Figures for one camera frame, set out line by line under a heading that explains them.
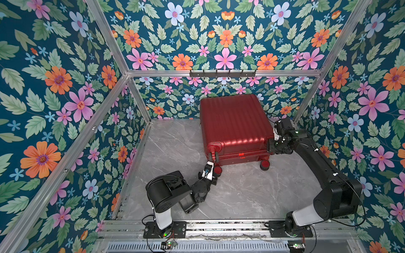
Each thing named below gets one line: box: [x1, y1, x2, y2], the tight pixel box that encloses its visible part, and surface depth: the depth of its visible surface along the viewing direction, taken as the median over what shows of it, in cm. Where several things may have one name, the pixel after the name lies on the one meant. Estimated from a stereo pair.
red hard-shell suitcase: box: [199, 93, 274, 175], surface depth 85 cm
